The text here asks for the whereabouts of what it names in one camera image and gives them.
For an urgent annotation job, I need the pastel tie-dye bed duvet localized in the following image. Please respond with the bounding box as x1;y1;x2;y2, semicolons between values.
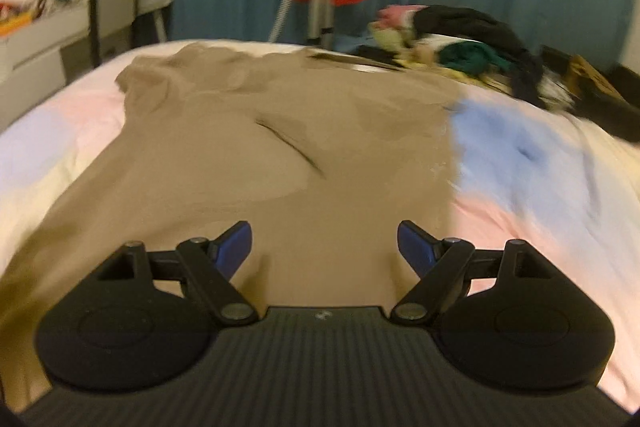
0;39;640;413

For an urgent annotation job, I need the brown paper bag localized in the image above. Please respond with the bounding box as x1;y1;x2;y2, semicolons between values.
565;54;626;105

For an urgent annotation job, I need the tan t-shirt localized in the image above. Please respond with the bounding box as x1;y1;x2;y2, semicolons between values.
0;43;463;358

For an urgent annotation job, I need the pile of mixed clothes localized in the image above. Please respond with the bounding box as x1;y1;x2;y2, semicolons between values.
367;4;573;112

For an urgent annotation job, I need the colourful desk clutter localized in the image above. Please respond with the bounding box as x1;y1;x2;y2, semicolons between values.
0;0;57;38

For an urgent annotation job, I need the black sofa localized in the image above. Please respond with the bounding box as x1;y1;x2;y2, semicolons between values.
542;44;640;142

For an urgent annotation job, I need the white drawer desk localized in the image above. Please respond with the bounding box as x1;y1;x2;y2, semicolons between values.
0;0;101;128

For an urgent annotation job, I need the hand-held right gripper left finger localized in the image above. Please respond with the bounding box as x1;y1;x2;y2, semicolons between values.
97;221;260;327

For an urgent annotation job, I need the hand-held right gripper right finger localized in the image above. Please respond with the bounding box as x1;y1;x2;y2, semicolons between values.
390;221;553;327

